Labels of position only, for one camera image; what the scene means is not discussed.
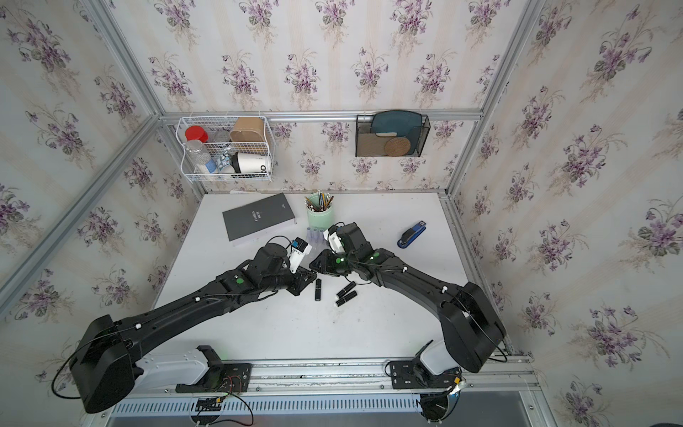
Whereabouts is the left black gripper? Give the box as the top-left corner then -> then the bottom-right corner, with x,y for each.
260,267 -> 322,301

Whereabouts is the black lipstick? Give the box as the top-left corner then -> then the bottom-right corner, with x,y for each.
335,291 -> 358,307
315,279 -> 322,302
336,281 -> 357,298

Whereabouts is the clear acrylic lipstick organizer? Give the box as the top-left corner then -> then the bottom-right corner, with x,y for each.
304,228 -> 328,263

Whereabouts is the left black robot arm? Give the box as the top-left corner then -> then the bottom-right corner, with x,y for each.
68,256 -> 317,414

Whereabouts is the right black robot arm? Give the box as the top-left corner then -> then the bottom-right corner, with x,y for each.
309,248 -> 506,373

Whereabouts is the teal plate in organizer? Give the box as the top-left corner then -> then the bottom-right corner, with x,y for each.
371,110 -> 423,155

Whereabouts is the green pen cup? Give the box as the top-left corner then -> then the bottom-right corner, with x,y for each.
304,192 -> 335,231

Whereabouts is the blue black stapler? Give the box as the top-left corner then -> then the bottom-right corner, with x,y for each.
397,221 -> 426,249

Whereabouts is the dark grey notebook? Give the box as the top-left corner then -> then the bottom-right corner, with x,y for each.
222,193 -> 296,244

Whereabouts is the round woven coaster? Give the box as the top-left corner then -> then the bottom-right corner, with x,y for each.
383,137 -> 411,157

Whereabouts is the white cylindrical cup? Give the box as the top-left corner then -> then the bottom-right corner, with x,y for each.
231,152 -> 272,174

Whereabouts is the clear plastic bottle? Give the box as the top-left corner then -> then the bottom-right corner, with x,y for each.
186,140 -> 217,174

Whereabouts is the red lidded jar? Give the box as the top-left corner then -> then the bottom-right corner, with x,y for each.
184,126 -> 209,143

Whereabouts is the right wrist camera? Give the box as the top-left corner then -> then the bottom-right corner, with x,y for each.
324,222 -> 375,261

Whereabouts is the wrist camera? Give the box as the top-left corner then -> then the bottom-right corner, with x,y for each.
324,222 -> 375,261
255,237 -> 313,284

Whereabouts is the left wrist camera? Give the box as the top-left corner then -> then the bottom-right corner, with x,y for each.
255,237 -> 313,284

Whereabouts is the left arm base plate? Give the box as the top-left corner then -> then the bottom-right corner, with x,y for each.
175,363 -> 253,394

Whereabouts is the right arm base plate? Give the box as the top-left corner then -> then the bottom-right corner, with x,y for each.
384,360 -> 462,390

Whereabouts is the black mesh wall organizer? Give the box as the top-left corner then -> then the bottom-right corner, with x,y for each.
355,113 -> 431,158

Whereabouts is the white wire wall basket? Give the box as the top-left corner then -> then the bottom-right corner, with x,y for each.
175,116 -> 276,183

